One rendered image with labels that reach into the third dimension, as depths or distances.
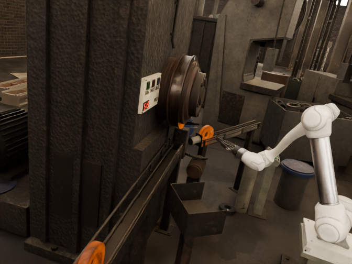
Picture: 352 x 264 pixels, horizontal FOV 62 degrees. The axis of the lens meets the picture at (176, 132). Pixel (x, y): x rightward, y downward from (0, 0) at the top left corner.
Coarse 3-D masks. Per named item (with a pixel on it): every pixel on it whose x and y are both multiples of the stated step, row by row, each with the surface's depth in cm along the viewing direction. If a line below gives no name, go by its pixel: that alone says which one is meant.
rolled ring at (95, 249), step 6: (90, 246) 98; (96, 246) 98; (102, 246) 104; (84, 252) 95; (90, 252) 95; (96, 252) 99; (102, 252) 105; (84, 258) 94; (90, 258) 94; (96, 258) 106; (102, 258) 106
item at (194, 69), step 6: (192, 66) 170; (198, 66) 186; (192, 72) 171; (198, 72) 179; (186, 78) 166; (192, 78) 169; (186, 84) 165; (192, 84) 170; (186, 90) 167; (186, 96) 168; (186, 102) 169; (180, 108) 169; (186, 108) 172; (180, 114) 172; (186, 114) 175; (180, 120) 178; (186, 120) 191
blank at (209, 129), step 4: (204, 128) 234; (208, 128) 237; (212, 128) 240; (200, 132) 235; (204, 132) 235; (208, 132) 241; (212, 132) 242; (204, 136) 237; (208, 136) 242; (212, 136) 244
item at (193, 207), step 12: (180, 192) 158; (192, 192) 160; (168, 204) 155; (180, 204) 140; (192, 204) 159; (180, 216) 140; (192, 216) 132; (204, 216) 135; (216, 216) 137; (180, 228) 139; (192, 228) 135; (204, 228) 137; (216, 228) 140; (180, 240) 158; (192, 240) 155; (180, 252) 158
